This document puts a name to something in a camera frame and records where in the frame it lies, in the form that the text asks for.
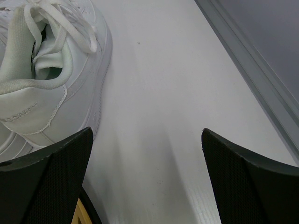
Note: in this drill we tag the right white sneaker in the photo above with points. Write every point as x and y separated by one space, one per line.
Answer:
54 57

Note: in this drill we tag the right gold loafer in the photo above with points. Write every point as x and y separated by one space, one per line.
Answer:
85 212

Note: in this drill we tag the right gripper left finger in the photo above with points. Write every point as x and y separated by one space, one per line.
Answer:
43 187

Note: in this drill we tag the right aluminium floor rail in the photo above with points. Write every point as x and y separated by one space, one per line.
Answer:
277 101

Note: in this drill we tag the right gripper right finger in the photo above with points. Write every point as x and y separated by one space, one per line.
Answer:
250 188

